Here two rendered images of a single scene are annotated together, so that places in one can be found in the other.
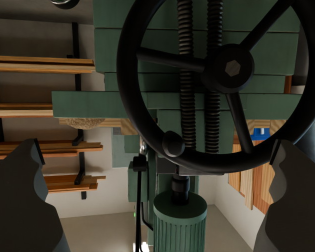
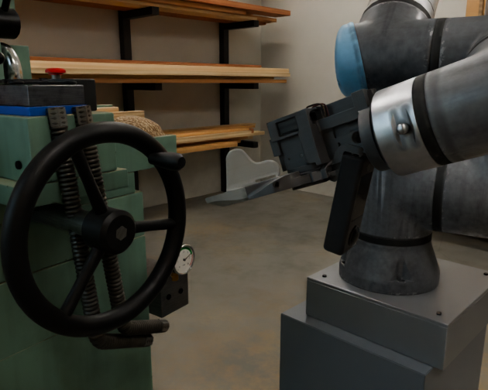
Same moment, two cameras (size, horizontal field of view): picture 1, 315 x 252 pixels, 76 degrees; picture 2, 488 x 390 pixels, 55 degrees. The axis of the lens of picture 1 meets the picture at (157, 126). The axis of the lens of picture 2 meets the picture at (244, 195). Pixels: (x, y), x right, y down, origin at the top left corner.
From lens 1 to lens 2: 0.56 m
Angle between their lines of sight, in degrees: 60
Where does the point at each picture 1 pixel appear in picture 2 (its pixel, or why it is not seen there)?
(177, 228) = not seen: outside the picture
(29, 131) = (77, 25)
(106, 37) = not seen: hidden behind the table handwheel
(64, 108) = (167, 145)
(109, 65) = (131, 200)
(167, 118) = (109, 162)
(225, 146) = (39, 133)
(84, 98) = not seen: hidden behind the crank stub
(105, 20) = (136, 244)
